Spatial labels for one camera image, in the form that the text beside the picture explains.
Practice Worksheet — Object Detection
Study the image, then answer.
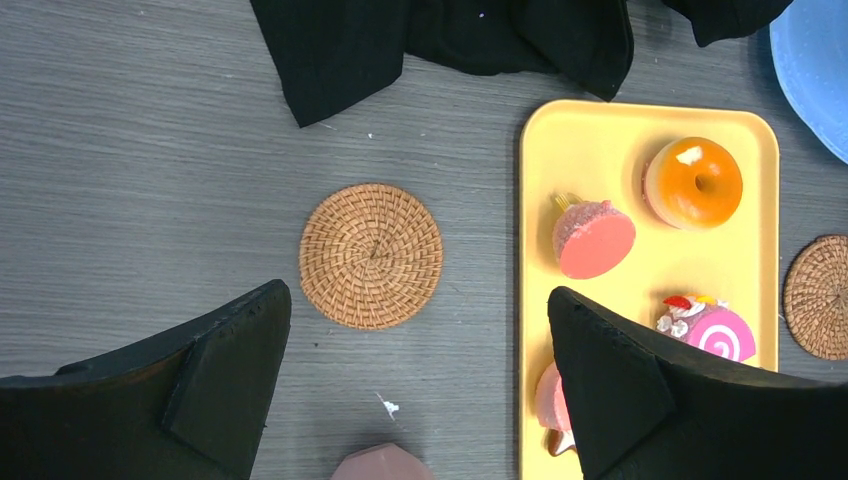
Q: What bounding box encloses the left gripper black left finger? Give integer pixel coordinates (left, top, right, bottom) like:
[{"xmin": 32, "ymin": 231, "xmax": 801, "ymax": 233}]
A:
[{"xmin": 1, "ymin": 279, "xmax": 292, "ymax": 479}]

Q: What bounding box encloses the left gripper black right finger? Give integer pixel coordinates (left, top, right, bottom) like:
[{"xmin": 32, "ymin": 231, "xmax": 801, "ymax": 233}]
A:
[{"xmin": 547, "ymin": 286, "xmax": 847, "ymax": 479}]

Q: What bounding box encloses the pink cube cake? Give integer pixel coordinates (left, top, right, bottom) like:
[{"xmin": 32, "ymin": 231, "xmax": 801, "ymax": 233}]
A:
[{"xmin": 654, "ymin": 294, "xmax": 757, "ymax": 362}]

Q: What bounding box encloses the orange donut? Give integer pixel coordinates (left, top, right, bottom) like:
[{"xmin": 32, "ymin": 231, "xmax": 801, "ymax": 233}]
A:
[{"xmin": 642, "ymin": 137, "xmax": 744, "ymax": 231}]

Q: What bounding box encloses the blue three-tier cake stand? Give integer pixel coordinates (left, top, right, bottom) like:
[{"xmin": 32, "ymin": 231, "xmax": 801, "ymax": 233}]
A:
[{"xmin": 769, "ymin": 0, "xmax": 847, "ymax": 162}]

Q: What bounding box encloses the pink swirl roll cake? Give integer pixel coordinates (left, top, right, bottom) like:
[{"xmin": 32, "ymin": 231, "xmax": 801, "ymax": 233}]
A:
[{"xmin": 535, "ymin": 362, "xmax": 572, "ymax": 432}]

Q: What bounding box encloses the brown star cookie left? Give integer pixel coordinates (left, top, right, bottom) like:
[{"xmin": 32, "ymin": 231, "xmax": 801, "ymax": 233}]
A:
[{"xmin": 546, "ymin": 429, "xmax": 576, "ymax": 457}]

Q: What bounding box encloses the red round cake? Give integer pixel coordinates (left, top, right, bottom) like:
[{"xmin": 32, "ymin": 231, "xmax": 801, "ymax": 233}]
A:
[{"xmin": 552, "ymin": 194, "xmax": 636, "ymax": 280}]

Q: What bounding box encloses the pink mug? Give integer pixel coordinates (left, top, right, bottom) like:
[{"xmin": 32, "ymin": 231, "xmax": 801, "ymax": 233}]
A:
[{"xmin": 330, "ymin": 443, "xmax": 435, "ymax": 480}]

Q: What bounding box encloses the right woven coaster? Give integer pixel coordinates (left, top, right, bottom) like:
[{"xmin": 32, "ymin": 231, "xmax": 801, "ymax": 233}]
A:
[{"xmin": 783, "ymin": 235, "xmax": 847, "ymax": 361}]

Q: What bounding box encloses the woven coaster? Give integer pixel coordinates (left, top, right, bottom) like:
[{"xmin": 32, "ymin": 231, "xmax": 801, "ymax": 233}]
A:
[
  {"xmin": 783, "ymin": 235, "xmax": 847, "ymax": 361},
  {"xmin": 298, "ymin": 183, "xmax": 444, "ymax": 330}
]

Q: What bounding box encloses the left woven coaster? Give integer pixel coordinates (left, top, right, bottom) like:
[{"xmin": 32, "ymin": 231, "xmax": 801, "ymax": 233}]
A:
[{"xmin": 298, "ymin": 183, "xmax": 444, "ymax": 330}]

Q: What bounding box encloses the yellow tray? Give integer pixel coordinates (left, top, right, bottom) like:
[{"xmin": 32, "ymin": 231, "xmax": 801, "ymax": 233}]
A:
[{"xmin": 515, "ymin": 100, "xmax": 780, "ymax": 479}]

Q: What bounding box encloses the black cloth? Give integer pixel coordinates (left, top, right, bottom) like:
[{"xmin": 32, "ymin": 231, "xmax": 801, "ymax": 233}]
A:
[{"xmin": 248, "ymin": 0, "xmax": 794, "ymax": 129}]

